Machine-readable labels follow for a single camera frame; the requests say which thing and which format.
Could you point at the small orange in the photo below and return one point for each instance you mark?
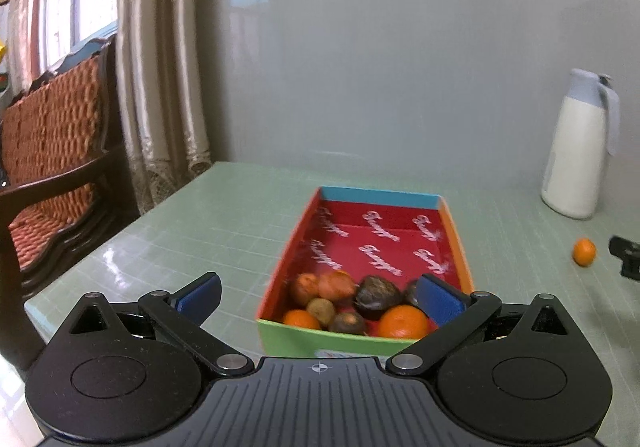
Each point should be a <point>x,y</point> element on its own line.
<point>301,320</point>
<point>584,252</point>

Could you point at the colourful cardboard box red inside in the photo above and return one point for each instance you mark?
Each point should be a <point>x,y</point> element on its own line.
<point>380,237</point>

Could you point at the orange carrot piece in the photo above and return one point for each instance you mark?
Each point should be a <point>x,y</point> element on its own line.
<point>336,284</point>
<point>306,288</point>

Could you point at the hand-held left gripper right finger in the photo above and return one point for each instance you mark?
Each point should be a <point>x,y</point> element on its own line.
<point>440,299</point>

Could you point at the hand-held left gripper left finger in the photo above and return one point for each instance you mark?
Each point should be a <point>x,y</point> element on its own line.
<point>200,297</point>

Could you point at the large orange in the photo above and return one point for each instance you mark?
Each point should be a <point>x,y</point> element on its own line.
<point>403,323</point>

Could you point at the dark wooden bench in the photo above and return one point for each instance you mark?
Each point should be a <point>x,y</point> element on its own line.
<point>60,177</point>

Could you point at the small brown fruit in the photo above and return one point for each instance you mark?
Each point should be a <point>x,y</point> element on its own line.
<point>411,292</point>

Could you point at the white thermos jug grey lid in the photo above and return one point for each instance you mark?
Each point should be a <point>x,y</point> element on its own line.
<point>572,152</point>

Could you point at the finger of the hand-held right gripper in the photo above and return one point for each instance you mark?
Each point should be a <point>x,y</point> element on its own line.
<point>629,257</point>

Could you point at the sheer beige curtain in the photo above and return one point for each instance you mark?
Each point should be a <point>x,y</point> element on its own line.
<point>25,7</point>

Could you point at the dark brown round fruit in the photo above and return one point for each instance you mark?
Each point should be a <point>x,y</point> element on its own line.
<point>347,323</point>

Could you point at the large dark brown fruit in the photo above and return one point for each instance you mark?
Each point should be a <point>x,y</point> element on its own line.
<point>378,294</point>

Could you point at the beige satin curtain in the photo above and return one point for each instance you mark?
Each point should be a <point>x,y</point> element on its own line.
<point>165,77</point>

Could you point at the orange patterned bench cushion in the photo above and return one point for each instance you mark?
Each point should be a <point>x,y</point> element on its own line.
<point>55,127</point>

